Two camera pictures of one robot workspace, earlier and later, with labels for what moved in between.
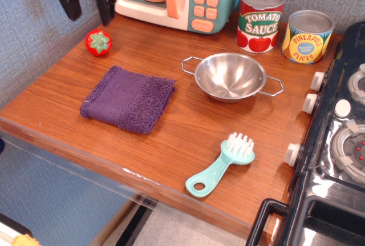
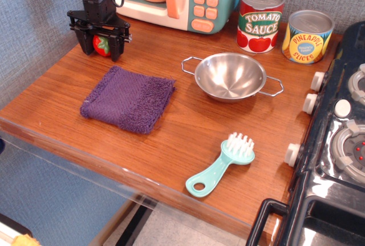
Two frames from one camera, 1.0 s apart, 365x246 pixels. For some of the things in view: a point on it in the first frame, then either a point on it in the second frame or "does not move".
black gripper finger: (71, 3) to (85, 37)
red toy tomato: (98, 42) does not move
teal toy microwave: (209, 3) does not move
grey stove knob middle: (309, 103) does not move
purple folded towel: (133, 102) does not move
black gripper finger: (106, 4) to (117, 47)
